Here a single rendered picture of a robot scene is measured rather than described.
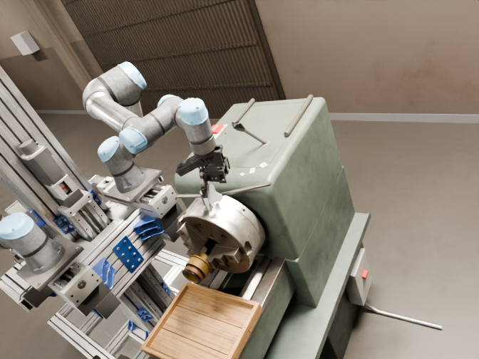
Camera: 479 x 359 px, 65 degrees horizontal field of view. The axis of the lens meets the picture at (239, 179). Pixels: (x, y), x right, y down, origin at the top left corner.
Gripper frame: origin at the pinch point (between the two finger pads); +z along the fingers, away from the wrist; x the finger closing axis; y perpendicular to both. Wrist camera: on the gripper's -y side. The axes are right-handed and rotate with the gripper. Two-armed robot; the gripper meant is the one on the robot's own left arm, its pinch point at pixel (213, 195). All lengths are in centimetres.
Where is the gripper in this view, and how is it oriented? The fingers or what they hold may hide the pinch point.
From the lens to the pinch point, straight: 125.7
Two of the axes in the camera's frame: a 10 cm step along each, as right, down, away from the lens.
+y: 9.7, -0.3, -2.4
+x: 1.5, -6.8, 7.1
